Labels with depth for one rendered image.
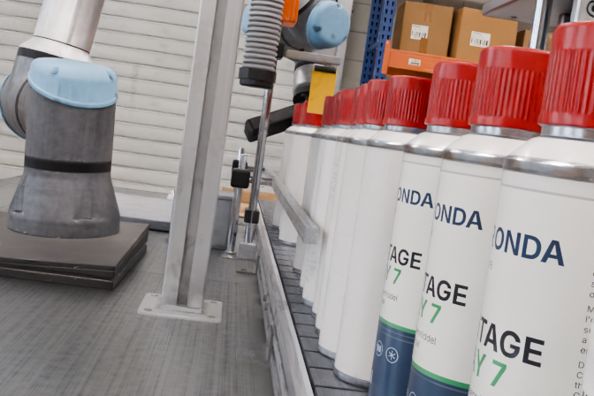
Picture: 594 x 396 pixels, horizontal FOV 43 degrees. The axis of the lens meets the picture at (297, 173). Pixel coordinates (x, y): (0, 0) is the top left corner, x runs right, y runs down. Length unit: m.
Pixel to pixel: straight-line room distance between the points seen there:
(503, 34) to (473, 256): 4.59
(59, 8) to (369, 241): 0.80
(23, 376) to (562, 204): 0.47
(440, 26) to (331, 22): 3.62
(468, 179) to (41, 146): 0.80
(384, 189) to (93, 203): 0.62
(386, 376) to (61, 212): 0.70
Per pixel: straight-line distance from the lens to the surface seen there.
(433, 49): 4.81
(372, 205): 0.50
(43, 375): 0.63
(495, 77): 0.32
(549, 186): 0.24
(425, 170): 0.38
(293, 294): 0.76
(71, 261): 0.92
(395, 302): 0.39
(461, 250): 0.31
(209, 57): 0.81
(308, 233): 0.64
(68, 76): 1.04
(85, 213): 1.06
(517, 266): 0.25
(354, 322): 0.51
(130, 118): 5.31
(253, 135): 1.32
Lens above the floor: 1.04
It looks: 3 degrees down
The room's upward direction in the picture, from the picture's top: 8 degrees clockwise
